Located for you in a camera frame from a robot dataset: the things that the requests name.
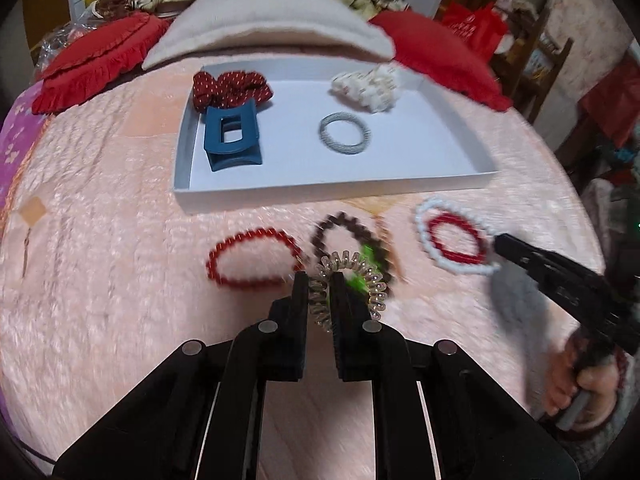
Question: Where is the wooden chair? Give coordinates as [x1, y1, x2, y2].
[492, 7, 576, 126]

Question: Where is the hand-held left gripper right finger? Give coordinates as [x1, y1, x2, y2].
[330, 272, 581, 480]

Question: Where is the person's right hand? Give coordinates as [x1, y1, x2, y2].
[544, 337, 623, 423]

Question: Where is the red shopping bag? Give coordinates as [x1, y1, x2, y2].
[440, 1, 508, 63]

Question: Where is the white shallow box tray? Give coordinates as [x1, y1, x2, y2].
[172, 56, 500, 216]

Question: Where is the red frilled cushion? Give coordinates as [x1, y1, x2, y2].
[31, 12, 171, 115]
[369, 10, 513, 112]

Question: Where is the small red bead bracelet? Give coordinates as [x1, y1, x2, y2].
[430, 212, 488, 267]

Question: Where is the pink floral curtain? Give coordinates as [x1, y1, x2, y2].
[547, 0, 638, 106]

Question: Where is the large red bead bracelet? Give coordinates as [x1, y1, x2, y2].
[206, 227, 306, 291]

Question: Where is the green bead bracelet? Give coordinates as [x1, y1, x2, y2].
[345, 243, 387, 293]

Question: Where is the grey hair tie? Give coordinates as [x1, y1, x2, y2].
[318, 111, 373, 155]

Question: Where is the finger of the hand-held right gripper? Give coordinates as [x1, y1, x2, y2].
[492, 232, 556, 275]

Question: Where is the white dotted scrunchie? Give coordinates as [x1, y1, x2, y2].
[330, 64, 401, 113]

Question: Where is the dark brown bead bracelet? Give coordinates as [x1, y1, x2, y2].
[309, 212, 396, 286]

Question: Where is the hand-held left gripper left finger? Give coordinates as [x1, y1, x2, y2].
[52, 271, 311, 480]

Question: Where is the clear spiral hair tie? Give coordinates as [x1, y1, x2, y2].
[307, 250, 390, 333]

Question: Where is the purple flowered sheet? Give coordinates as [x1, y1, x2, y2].
[0, 80, 56, 221]

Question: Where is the white pillow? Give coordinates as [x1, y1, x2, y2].
[141, 0, 396, 71]

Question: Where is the white bead bracelet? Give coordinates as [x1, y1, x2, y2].
[414, 196, 501, 276]

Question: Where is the clear plastic bag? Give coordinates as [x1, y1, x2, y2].
[37, 22, 101, 63]

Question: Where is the blue hair claw clip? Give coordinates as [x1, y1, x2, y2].
[202, 102, 263, 173]

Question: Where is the red polka dot scrunchie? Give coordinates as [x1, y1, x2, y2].
[192, 70, 275, 113]

